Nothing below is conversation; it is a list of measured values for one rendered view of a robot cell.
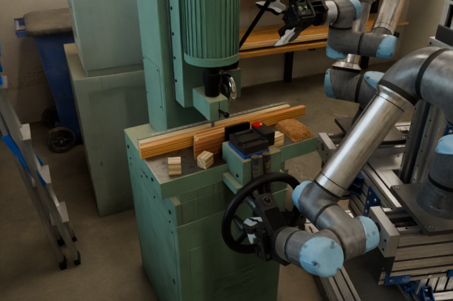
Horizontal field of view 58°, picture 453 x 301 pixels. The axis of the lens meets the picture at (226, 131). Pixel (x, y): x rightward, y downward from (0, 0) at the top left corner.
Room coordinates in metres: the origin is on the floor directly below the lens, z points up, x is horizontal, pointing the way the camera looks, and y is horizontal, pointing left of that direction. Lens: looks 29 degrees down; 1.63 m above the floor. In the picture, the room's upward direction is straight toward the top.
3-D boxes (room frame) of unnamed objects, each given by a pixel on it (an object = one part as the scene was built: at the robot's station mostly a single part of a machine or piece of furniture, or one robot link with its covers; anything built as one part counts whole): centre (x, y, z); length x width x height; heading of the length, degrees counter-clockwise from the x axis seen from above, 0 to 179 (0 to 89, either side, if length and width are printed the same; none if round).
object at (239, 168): (1.11, -0.08, 0.92); 0.15 x 0.13 x 0.09; 118
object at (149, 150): (1.29, -0.01, 0.92); 0.67 x 0.02 x 0.04; 118
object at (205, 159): (1.09, 0.07, 0.92); 0.04 x 0.03 x 0.04; 149
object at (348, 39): (1.35, -0.39, 1.22); 0.11 x 0.08 x 0.11; 62
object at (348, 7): (1.36, -0.38, 1.32); 0.11 x 0.08 x 0.09; 118
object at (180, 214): (1.37, 0.11, 0.76); 0.57 x 0.45 x 0.09; 28
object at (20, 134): (1.57, 0.92, 0.58); 0.27 x 0.25 x 1.16; 116
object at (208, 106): (1.28, 0.06, 1.03); 0.14 x 0.07 x 0.09; 28
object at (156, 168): (1.18, -0.04, 0.87); 0.61 x 0.30 x 0.06; 118
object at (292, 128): (1.32, -0.25, 0.92); 0.14 x 0.09 x 0.04; 28
